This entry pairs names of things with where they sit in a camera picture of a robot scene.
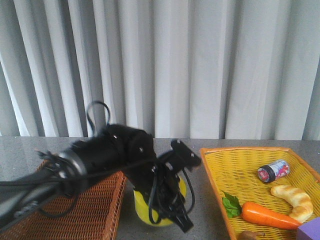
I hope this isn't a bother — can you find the toy croissant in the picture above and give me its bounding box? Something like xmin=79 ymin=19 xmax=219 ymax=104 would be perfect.
xmin=270 ymin=185 xmax=314 ymax=224

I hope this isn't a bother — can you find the brown wicker basket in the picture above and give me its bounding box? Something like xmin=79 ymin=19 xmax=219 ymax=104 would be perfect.
xmin=0 ymin=151 xmax=132 ymax=240

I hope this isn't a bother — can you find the purple foam block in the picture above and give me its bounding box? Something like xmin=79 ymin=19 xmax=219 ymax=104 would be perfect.
xmin=296 ymin=217 xmax=320 ymax=240

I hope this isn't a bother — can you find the yellow tape roll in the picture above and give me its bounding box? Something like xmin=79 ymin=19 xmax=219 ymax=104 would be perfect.
xmin=133 ymin=177 xmax=187 ymax=227

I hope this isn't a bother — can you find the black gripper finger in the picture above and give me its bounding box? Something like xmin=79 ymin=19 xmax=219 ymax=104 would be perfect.
xmin=172 ymin=200 xmax=194 ymax=233

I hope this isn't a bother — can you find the grey pleated curtain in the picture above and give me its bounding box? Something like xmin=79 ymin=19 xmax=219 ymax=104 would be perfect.
xmin=0 ymin=0 xmax=320 ymax=140

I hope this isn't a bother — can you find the small black-lidded jar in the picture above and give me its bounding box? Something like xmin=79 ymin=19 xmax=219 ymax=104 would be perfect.
xmin=257 ymin=159 xmax=291 ymax=183

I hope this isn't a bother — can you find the yellow wicker basket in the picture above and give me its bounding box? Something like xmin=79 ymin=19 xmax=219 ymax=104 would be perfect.
xmin=200 ymin=146 xmax=320 ymax=240

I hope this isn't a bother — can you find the orange toy carrot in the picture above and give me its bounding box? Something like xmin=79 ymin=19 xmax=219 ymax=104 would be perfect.
xmin=221 ymin=191 xmax=302 ymax=230

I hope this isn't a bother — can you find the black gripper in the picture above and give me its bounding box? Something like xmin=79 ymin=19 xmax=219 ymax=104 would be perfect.
xmin=74 ymin=124 xmax=185 ymax=215

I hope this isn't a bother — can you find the brown toy item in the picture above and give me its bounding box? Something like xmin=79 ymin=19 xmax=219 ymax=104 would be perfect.
xmin=239 ymin=230 xmax=265 ymax=240

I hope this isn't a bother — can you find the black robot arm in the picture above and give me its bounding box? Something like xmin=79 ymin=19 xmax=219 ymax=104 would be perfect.
xmin=0 ymin=124 xmax=201 ymax=232

